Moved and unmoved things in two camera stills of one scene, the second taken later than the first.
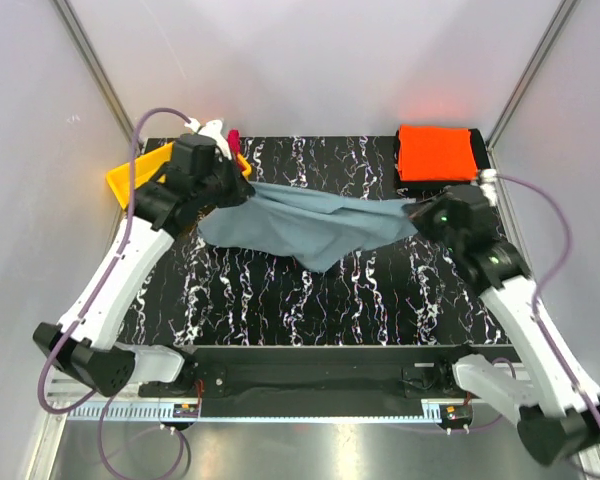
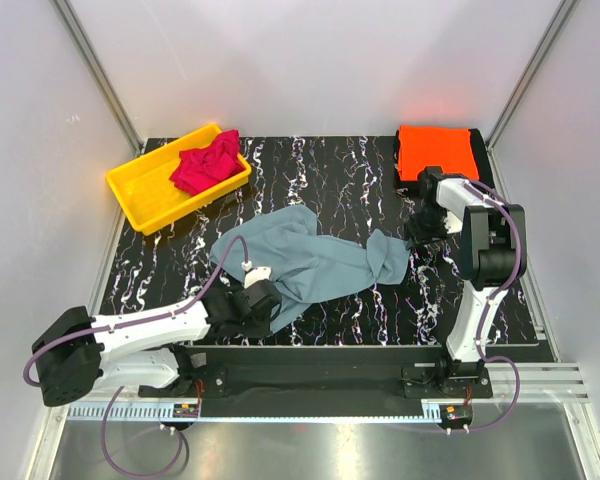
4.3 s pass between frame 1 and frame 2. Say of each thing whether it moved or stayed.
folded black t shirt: stayed
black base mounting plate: stayed
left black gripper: moved
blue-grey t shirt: moved
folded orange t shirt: stayed
